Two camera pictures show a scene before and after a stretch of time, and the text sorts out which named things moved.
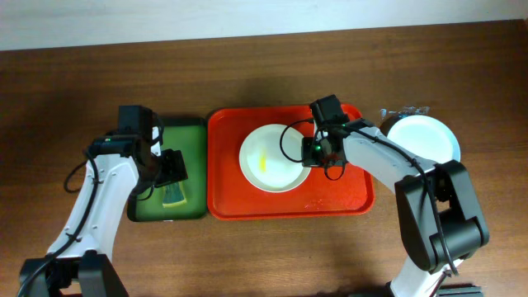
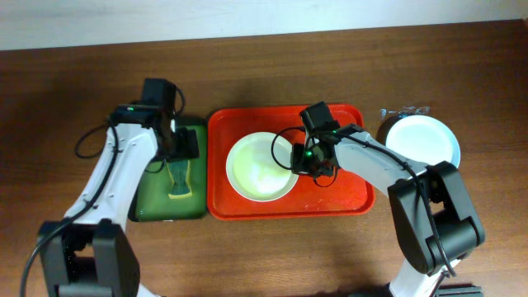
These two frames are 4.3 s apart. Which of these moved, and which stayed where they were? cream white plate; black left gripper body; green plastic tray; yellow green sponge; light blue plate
Moved: cream white plate; black left gripper body; yellow green sponge
Stayed: green plastic tray; light blue plate
